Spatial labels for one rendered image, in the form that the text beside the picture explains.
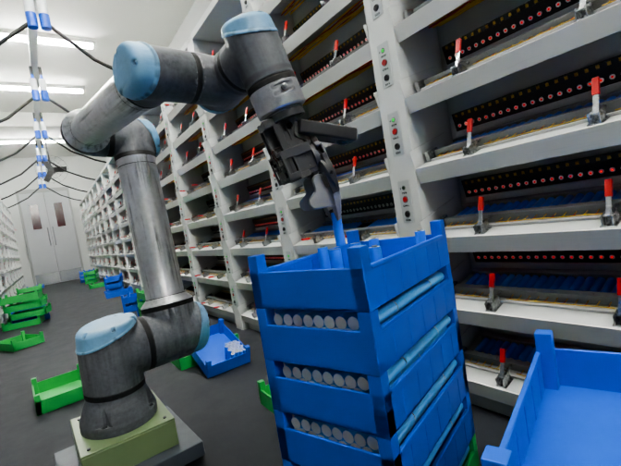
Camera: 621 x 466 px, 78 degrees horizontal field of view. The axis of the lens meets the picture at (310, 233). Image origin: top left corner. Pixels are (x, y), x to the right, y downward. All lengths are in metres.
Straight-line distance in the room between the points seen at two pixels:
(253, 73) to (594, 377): 0.66
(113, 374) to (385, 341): 0.80
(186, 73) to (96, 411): 0.85
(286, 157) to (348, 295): 0.28
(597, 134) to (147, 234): 1.10
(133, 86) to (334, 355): 0.52
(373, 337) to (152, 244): 0.84
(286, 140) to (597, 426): 0.57
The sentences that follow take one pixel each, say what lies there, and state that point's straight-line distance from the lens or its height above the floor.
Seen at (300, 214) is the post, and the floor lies 0.61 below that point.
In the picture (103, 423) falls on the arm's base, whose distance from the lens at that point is 1.20.
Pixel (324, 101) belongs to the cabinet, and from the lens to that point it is 1.73.
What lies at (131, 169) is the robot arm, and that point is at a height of 0.82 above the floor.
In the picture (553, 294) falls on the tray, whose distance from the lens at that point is 1.07.
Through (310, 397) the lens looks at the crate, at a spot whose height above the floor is 0.35.
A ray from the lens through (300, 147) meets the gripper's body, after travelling 0.67.
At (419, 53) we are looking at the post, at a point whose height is 1.02.
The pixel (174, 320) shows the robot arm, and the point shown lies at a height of 0.37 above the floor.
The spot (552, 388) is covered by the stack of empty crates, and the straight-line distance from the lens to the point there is 0.64.
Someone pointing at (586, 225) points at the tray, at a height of 0.49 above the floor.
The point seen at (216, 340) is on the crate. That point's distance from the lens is 1.98.
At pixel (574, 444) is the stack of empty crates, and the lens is 0.54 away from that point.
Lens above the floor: 0.61
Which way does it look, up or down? 3 degrees down
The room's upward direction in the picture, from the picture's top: 9 degrees counter-clockwise
